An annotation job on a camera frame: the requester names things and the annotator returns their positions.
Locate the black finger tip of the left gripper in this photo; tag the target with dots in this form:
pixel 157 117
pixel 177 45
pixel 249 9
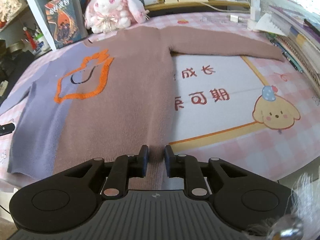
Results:
pixel 7 129

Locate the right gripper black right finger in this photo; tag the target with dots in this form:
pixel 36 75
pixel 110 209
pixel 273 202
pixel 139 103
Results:
pixel 186 167

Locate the pink checkered desk mat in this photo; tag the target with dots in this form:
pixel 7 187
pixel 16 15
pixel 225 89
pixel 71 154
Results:
pixel 259 114

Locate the stack of books right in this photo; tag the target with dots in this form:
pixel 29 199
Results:
pixel 299 40

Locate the Harry Potter book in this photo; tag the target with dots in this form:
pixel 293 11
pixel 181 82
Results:
pixel 66 22

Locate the pink white bunny plush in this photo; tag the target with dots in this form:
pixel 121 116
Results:
pixel 104 16

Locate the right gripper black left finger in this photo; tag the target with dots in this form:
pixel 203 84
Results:
pixel 123 169

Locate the purple and brown sweater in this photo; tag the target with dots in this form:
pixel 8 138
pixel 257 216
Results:
pixel 107 98

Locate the white charger plug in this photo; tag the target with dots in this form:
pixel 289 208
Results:
pixel 234 18

